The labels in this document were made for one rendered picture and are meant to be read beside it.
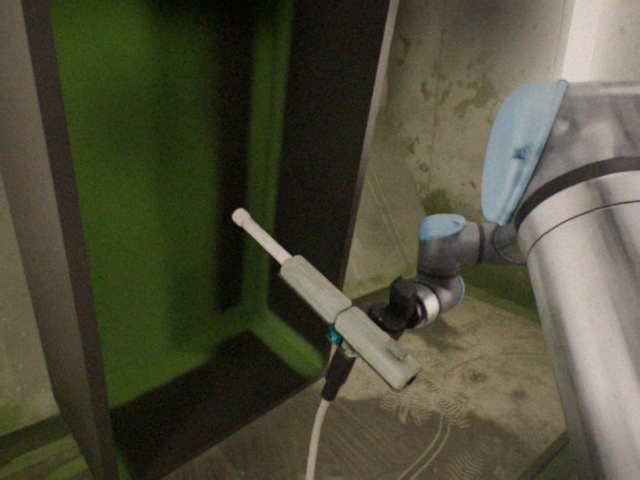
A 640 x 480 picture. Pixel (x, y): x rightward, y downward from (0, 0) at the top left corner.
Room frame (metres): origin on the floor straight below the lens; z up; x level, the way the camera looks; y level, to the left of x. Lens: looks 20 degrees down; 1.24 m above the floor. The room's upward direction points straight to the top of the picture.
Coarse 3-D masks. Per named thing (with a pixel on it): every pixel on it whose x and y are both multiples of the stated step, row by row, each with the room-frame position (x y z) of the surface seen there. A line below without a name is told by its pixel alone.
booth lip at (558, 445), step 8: (560, 440) 1.22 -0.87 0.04; (568, 440) 1.23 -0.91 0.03; (552, 448) 1.19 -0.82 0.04; (560, 448) 1.19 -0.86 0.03; (544, 456) 1.15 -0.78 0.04; (552, 456) 1.16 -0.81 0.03; (536, 464) 1.12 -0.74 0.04; (544, 464) 1.12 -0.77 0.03; (528, 472) 1.09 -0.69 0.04; (536, 472) 1.09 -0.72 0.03
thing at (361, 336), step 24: (240, 216) 0.86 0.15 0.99; (264, 240) 0.81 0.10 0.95; (288, 264) 0.74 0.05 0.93; (312, 288) 0.69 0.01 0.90; (336, 288) 0.70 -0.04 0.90; (336, 312) 0.65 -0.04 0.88; (360, 312) 0.65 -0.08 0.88; (360, 336) 0.61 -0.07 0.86; (384, 336) 0.61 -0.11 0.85; (336, 360) 0.65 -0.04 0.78; (384, 360) 0.57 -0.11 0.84; (408, 360) 0.57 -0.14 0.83; (336, 384) 0.66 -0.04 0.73
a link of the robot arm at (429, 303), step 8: (416, 288) 0.80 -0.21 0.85; (424, 288) 0.81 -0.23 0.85; (416, 296) 0.78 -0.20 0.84; (424, 296) 0.79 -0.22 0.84; (432, 296) 0.80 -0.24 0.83; (424, 304) 0.77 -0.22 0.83; (432, 304) 0.78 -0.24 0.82; (424, 312) 0.77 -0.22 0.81; (432, 312) 0.78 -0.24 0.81; (424, 320) 0.77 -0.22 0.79; (416, 328) 0.78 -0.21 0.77
